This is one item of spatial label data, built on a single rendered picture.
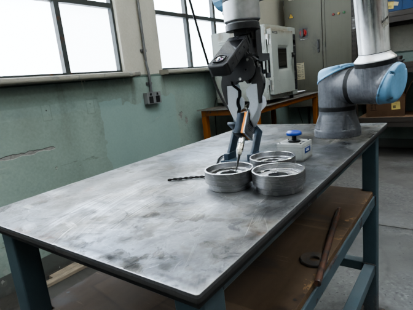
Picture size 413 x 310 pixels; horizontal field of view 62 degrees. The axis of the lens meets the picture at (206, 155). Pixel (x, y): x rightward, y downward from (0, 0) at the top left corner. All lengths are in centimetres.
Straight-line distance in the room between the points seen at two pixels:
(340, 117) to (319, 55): 346
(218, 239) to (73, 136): 189
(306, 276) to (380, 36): 68
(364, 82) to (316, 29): 356
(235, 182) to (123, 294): 40
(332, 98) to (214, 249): 81
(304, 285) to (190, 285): 48
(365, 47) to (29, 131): 175
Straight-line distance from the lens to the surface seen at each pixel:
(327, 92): 120
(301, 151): 91
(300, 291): 85
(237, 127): 73
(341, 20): 459
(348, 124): 121
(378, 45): 112
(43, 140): 223
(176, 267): 46
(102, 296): 93
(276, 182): 66
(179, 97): 302
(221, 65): 66
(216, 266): 45
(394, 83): 113
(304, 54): 470
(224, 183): 70
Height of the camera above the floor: 103
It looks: 12 degrees down
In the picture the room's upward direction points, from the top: 6 degrees counter-clockwise
